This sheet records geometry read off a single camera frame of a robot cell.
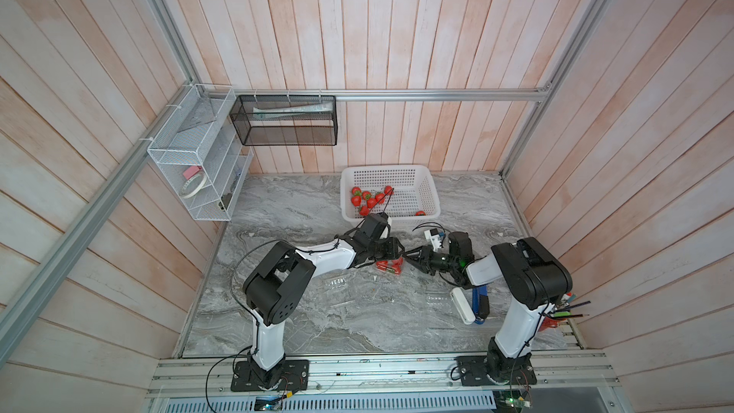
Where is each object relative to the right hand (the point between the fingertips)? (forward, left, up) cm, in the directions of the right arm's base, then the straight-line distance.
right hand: (404, 256), depth 93 cm
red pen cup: (-22, -36, +6) cm, 42 cm away
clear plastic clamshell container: (-3, +6, -1) cm, 7 cm away
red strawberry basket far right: (+17, -7, +1) cm, 19 cm away
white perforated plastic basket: (+31, -2, -2) cm, 31 cm away
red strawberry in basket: (+24, +8, +2) cm, 26 cm away
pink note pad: (+12, +64, +28) cm, 71 cm away
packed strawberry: (-3, +3, 0) cm, 4 cm away
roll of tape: (+8, +63, +26) cm, 68 cm away
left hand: (-1, +2, +3) cm, 3 cm away
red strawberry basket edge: (+19, +14, +1) cm, 23 cm away
